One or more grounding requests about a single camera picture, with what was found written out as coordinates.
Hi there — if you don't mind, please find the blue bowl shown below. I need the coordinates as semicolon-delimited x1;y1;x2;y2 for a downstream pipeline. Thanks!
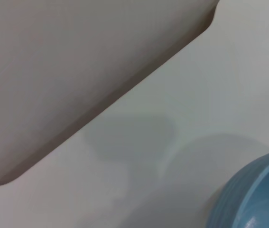
206;146;269;228

